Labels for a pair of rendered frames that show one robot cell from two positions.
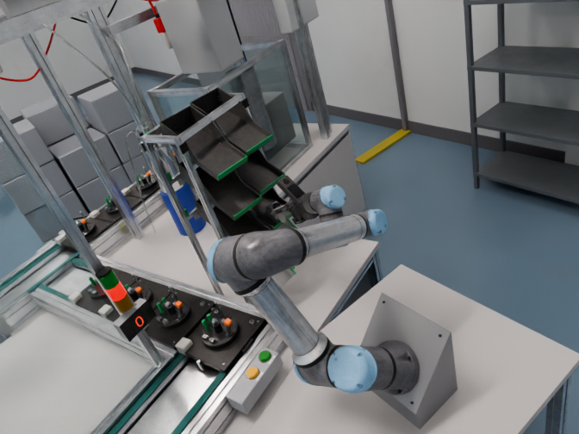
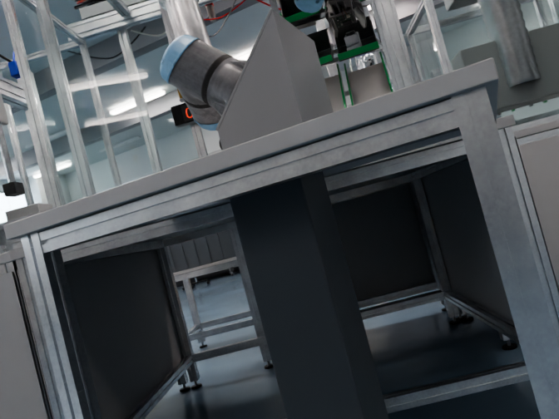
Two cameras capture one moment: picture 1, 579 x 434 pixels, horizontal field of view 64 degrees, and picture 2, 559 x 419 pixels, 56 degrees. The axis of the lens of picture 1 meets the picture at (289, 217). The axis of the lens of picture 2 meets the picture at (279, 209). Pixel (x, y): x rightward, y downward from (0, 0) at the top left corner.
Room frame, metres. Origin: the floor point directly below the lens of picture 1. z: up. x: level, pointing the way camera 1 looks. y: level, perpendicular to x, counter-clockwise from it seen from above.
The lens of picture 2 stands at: (0.13, -1.01, 0.71)
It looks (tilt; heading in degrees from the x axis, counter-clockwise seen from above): 2 degrees up; 50
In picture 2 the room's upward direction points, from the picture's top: 15 degrees counter-clockwise
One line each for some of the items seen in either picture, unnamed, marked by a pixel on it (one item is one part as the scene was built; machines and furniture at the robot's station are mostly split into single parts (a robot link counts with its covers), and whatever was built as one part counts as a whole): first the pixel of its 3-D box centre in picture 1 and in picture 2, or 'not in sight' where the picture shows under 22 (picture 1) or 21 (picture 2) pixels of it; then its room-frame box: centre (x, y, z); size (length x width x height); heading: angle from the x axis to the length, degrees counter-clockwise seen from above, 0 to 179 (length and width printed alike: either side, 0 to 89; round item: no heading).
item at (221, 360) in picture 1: (221, 335); not in sight; (1.24, 0.37, 0.96); 0.24 x 0.24 x 0.02; 46
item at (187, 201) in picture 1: (183, 207); not in sight; (2.23, 0.53, 1.00); 0.16 x 0.16 x 0.27
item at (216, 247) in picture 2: not in sight; (213, 244); (2.22, 2.27, 0.73); 0.62 x 0.42 x 0.23; 136
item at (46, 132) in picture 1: (89, 172); not in sight; (4.12, 1.63, 0.66); 1.31 x 0.87 x 1.32; 118
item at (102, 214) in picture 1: (114, 201); not in sight; (2.55, 0.97, 1.01); 0.24 x 0.24 x 0.13; 46
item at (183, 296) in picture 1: (171, 308); not in sight; (1.42, 0.55, 1.01); 0.24 x 0.24 x 0.13; 46
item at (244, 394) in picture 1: (255, 379); not in sight; (1.03, 0.27, 0.93); 0.21 x 0.07 x 0.06; 136
